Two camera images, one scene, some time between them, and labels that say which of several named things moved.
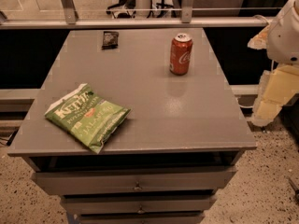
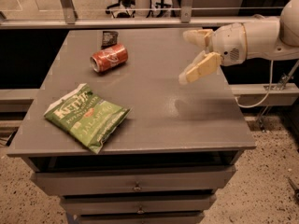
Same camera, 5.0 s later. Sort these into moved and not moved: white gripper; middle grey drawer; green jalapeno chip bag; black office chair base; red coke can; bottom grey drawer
Moved: red coke can; white gripper
Not moved: black office chair base; middle grey drawer; green jalapeno chip bag; bottom grey drawer
